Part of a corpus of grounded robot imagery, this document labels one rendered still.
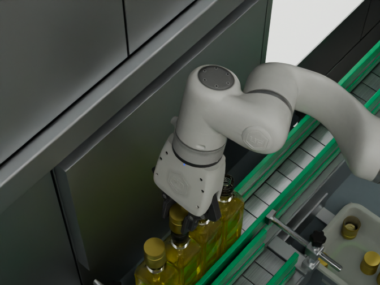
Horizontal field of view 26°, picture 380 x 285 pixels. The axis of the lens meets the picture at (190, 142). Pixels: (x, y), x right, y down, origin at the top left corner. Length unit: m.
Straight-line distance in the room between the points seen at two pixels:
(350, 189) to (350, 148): 0.74
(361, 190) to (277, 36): 0.47
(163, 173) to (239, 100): 0.21
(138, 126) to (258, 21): 0.30
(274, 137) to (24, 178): 0.34
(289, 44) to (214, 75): 0.54
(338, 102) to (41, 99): 0.40
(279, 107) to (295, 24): 0.53
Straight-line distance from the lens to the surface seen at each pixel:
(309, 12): 1.62
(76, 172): 1.22
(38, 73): 1.06
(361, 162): 1.10
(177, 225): 1.30
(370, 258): 1.71
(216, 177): 1.18
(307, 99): 1.17
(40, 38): 1.02
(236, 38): 1.39
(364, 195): 1.86
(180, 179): 1.20
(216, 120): 1.09
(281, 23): 1.53
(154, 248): 1.30
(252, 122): 1.07
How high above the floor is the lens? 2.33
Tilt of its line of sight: 57 degrees down
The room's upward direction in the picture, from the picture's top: straight up
